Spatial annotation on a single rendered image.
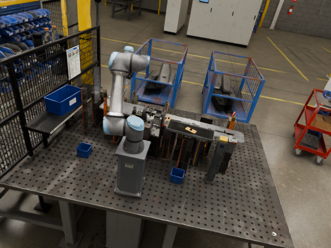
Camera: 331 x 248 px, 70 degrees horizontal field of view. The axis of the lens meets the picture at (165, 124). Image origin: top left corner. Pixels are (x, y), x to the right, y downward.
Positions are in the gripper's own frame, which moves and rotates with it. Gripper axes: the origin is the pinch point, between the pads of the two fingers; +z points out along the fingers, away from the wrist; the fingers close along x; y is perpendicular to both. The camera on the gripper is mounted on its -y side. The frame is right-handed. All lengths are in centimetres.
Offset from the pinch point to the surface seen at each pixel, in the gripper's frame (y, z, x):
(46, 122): -42, 22, -54
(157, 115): 40.6, 6.1, -24.3
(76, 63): -55, -2, 13
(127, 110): 7.7, 23.2, -4.7
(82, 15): -64, -40, 43
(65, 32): -183, 32, 195
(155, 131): 41, 25, -20
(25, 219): -45, 103, -90
